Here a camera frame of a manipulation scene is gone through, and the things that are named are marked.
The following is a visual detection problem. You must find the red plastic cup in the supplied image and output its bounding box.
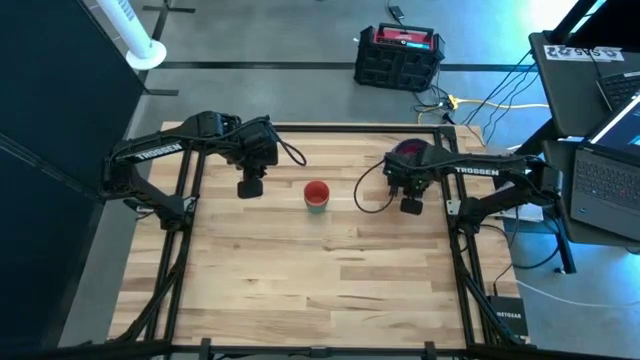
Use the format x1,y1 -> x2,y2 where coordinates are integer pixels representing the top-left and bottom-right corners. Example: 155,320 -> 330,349
302,180 -> 332,209

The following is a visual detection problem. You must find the black network switch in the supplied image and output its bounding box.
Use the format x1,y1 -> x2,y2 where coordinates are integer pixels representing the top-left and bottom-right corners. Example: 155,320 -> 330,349
487,294 -> 530,339

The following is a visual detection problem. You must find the black slanted beam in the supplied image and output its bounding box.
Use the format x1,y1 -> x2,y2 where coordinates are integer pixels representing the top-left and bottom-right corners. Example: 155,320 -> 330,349
549,0 -> 609,45

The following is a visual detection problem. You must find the black metal table frame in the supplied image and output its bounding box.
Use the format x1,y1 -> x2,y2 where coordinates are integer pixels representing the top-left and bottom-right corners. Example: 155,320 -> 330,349
107,122 -> 534,360

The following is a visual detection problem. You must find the yellow extension cable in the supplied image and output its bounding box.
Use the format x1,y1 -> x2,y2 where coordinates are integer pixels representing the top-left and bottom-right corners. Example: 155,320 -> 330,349
417,93 -> 551,124

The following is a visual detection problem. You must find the white box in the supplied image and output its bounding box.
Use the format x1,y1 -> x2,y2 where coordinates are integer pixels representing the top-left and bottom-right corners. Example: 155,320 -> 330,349
492,184 -> 545,224

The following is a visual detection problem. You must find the grey laptop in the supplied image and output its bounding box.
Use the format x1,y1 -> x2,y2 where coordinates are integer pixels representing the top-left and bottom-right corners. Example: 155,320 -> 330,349
569,89 -> 640,242

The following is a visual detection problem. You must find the white paper label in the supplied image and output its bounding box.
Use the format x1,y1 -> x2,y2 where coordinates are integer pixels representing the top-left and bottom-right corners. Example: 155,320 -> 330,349
543,44 -> 626,64

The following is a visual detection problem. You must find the black table leg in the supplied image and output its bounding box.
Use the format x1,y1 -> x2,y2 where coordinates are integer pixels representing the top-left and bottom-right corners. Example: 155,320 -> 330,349
547,219 -> 577,275

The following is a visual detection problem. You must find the white tower fan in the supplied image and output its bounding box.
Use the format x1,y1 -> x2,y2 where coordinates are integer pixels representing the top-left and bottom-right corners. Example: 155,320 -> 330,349
94,0 -> 169,71

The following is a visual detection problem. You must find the black cable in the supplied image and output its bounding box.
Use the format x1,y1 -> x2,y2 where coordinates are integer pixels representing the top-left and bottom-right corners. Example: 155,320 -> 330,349
509,244 -> 561,271
460,48 -> 535,126

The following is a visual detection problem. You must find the black partition panel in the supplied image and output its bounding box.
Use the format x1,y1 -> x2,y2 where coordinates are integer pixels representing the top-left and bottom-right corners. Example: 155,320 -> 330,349
0,0 -> 147,351

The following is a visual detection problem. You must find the black keyboard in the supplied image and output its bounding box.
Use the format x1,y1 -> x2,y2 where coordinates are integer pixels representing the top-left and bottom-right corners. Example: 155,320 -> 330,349
595,69 -> 640,112

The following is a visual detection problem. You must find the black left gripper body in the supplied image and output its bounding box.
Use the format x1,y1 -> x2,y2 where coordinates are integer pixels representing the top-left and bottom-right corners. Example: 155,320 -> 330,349
226,118 -> 281,178

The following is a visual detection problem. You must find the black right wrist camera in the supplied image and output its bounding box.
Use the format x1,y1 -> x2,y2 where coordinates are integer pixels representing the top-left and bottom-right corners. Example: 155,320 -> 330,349
399,196 -> 425,217

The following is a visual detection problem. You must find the black desk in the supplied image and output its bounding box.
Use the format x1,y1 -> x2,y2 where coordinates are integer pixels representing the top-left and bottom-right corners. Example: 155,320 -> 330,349
528,29 -> 640,139

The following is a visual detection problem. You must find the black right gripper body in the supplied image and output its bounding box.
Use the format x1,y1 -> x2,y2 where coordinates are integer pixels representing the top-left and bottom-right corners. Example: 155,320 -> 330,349
382,144 -> 444,199

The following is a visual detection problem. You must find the white cable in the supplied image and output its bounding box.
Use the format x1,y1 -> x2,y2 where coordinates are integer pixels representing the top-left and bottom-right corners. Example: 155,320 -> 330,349
514,278 -> 640,309

